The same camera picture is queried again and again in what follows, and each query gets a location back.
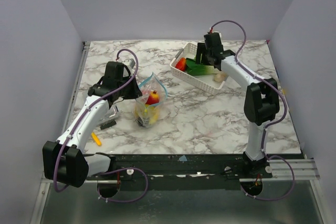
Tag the beige toy garlic bulb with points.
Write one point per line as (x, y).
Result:
(220, 77)

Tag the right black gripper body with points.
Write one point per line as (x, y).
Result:
(203, 57)

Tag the aluminium frame rail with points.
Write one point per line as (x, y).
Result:
(73, 97)

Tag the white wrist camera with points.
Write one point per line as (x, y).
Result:
(213, 31)
(130, 63)

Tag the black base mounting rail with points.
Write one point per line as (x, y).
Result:
(183, 172)

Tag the white perforated plastic basket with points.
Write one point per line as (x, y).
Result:
(206, 78)

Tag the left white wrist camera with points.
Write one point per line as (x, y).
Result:
(130, 63)

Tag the green toy bok choy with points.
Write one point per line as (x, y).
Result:
(195, 69)

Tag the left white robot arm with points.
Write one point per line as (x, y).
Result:
(64, 159)

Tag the orange yellow toy mango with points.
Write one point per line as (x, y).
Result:
(181, 65)

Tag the clear zip top bag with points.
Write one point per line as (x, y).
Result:
(148, 107)

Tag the yellow marker pen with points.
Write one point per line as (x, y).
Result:
(96, 139)

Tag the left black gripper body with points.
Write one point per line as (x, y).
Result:
(129, 91)

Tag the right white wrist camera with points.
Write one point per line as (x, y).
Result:
(213, 31)

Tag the black comb-like part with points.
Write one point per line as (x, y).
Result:
(107, 124)

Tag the yellow toy banana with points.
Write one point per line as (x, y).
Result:
(154, 117)

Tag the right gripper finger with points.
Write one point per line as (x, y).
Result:
(204, 59)
(200, 52)

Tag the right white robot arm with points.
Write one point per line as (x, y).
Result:
(261, 97)

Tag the yellow toy lemon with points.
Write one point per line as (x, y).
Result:
(138, 111)

